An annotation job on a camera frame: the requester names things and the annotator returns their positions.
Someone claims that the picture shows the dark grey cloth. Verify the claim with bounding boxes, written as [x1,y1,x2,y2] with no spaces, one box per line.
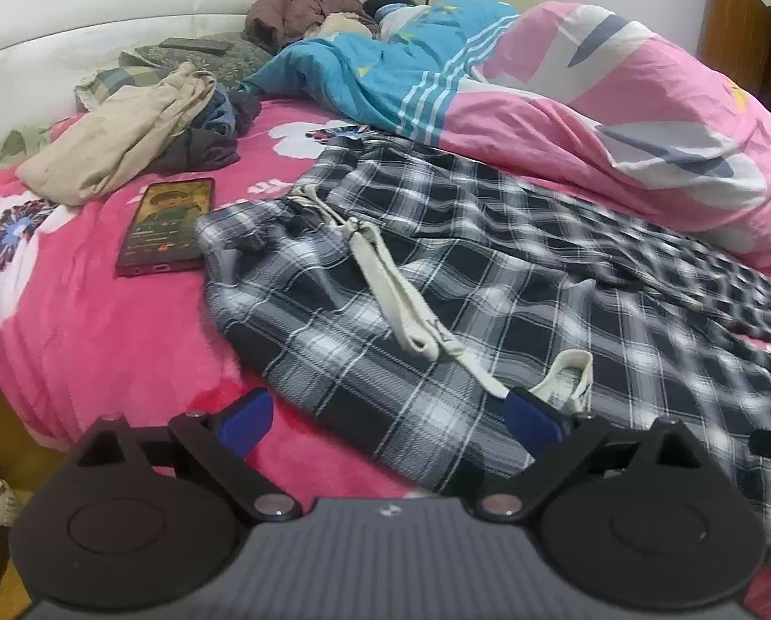
[159,90,264,173]

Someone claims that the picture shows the dark flat case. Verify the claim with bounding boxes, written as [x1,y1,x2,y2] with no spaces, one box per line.
[159,37,235,58]

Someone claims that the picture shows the pink floral blanket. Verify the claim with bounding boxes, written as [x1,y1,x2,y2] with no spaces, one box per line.
[0,97,771,620]

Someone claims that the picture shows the wooden door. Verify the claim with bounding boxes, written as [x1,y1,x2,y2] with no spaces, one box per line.
[696,0,771,136]

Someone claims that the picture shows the cream cloth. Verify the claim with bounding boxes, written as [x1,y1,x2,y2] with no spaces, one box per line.
[308,11,380,43]

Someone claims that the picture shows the blue jeans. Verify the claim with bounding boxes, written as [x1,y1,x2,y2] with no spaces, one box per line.
[188,84,239,141]

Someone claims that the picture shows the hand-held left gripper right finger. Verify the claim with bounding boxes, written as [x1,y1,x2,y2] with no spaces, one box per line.
[476,387,717,521]

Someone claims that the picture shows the black white plaid pants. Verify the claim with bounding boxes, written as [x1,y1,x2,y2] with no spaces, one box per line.
[195,132,771,556]

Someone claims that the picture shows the beige pants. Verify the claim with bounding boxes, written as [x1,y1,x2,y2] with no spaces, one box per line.
[17,61,228,208]

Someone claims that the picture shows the green patterned pillow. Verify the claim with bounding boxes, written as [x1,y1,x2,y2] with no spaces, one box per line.
[117,32,276,89]

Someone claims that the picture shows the light green cloth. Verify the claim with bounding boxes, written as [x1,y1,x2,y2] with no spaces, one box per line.
[0,129,54,179]

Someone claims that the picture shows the brown jacket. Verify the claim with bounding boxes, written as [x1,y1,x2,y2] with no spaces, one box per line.
[243,0,380,46]

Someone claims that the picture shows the pink and blue duvet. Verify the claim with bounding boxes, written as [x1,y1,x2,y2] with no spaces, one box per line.
[240,0,771,272]

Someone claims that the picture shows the smartphone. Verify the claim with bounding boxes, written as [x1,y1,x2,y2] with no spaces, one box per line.
[115,177,216,278]

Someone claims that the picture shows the pink and white headboard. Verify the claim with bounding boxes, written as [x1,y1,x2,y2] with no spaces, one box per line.
[0,0,325,156]

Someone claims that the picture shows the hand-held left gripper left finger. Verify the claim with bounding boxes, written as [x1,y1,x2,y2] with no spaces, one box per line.
[56,387,300,521]

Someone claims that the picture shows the green checked cloth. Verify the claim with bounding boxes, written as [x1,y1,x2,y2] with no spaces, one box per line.
[75,66,167,111]

